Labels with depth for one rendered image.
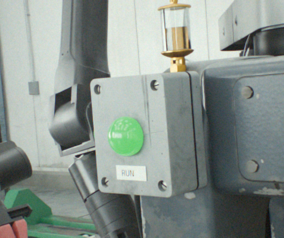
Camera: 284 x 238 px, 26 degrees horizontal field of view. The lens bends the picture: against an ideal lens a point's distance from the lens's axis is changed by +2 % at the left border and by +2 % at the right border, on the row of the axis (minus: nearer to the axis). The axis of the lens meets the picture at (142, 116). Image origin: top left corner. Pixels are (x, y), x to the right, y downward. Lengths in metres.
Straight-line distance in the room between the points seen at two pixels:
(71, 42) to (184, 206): 0.38
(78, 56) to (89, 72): 0.03
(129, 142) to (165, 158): 0.03
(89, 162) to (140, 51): 6.58
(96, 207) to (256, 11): 0.32
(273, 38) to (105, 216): 0.32
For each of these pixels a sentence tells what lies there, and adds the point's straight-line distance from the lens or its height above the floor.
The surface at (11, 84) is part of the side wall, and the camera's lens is 9.16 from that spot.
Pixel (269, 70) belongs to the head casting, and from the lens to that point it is 0.45.
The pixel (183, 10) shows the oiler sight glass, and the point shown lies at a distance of 0.53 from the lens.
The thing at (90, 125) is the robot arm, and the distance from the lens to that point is 0.76.
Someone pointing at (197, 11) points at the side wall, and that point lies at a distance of 6.85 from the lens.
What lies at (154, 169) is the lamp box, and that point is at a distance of 0.45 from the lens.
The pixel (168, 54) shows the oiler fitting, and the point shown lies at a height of 1.35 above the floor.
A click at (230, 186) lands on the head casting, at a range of 0.48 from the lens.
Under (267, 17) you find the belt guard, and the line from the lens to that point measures 0.58.
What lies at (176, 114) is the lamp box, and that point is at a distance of 0.45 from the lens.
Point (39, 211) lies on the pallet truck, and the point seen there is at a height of 0.15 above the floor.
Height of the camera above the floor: 1.32
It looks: 3 degrees down
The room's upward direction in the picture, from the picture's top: 4 degrees counter-clockwise
